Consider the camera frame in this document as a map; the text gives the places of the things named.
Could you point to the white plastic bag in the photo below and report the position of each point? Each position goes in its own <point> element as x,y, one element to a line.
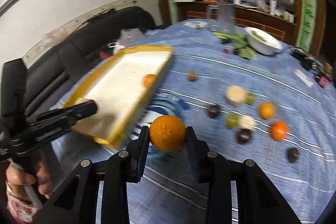
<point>260,4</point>

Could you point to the black electronic devices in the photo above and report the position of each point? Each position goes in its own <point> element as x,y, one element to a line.
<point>308,61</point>

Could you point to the white paper card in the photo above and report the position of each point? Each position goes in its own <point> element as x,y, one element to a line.
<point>303,77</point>

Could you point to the blue plaid tablecloth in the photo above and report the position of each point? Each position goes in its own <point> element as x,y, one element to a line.
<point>307,184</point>

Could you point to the clear plastic bag on sofa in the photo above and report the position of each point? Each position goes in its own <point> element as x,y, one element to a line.
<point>127,37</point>

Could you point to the yellow white tray box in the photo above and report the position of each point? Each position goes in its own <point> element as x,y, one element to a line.
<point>116,87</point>

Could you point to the small orange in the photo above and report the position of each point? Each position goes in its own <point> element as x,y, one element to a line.
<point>148,79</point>

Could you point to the clear glass pitcher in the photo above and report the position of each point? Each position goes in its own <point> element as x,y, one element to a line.
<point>221,18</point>

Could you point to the dark purple plum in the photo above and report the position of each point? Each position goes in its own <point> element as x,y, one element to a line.
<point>213,110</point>

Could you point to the green grape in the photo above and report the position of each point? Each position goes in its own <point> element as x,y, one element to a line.
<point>232,121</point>
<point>250,99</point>

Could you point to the black leather sofa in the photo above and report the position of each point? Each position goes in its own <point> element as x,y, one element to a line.
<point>56,72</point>

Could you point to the white peeled fruit chunk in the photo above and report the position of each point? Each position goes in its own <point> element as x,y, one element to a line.
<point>236,95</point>

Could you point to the wooden sideboard cabinet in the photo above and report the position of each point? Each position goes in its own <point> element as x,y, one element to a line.
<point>272,24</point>

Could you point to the orange mandarin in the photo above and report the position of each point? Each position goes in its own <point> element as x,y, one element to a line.
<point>167,133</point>

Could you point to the green leafy vegetable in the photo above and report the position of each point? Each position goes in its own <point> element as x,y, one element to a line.
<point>236,44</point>

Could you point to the dark orange tangerine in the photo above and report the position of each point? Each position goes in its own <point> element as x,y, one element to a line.
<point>278,130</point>

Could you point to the floral sleeve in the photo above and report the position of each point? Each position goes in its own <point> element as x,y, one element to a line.
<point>22,211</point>

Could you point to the brown longan fruit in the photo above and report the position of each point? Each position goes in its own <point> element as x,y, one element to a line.
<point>192,76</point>

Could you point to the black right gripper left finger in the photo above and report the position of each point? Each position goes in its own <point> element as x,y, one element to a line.
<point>125,166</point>

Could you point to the left hand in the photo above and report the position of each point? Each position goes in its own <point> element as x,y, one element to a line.
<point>16,180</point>

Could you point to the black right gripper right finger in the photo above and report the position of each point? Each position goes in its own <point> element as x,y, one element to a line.
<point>213,169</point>

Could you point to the red black small box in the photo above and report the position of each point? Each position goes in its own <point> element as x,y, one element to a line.
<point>322,80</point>

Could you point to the white bowl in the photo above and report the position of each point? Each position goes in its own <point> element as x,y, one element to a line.
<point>262,42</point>

